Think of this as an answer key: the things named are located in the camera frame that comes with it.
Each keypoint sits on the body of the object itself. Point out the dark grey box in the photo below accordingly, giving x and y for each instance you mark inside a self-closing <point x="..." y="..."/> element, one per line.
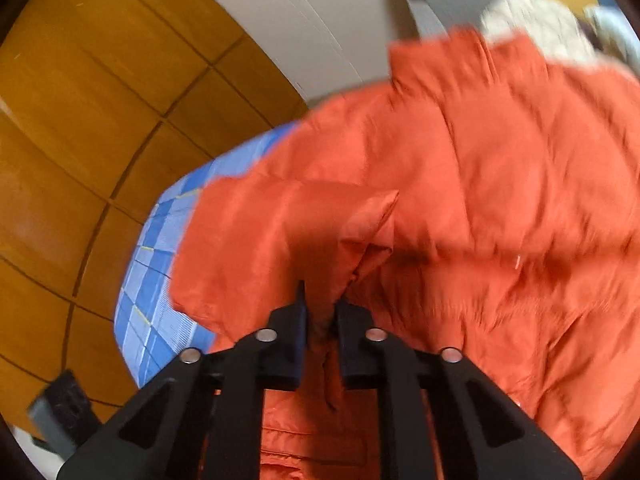
<point x="65" y="410"/>

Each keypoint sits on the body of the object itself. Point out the orange puffer jacket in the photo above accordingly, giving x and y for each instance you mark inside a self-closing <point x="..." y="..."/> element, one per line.
<point x="450" y="185"/>

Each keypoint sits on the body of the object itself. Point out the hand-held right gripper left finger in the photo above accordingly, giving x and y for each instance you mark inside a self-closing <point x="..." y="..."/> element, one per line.
<point x="300" y="341"/>

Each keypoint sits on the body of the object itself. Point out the blue plaid ironing board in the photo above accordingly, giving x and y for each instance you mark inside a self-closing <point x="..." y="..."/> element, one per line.
<point x="160" y="240"/>

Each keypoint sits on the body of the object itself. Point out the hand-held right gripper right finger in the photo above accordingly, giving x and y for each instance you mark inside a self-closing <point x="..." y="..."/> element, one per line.
<point x="345" y="341"/>

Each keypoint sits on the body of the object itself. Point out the beige fluffy garment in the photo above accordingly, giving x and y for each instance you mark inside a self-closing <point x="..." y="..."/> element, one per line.
<point x="540" y="25"/>

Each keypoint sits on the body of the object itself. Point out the white cloth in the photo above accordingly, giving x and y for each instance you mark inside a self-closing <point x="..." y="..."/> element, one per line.
<point x="612" y="30"/>

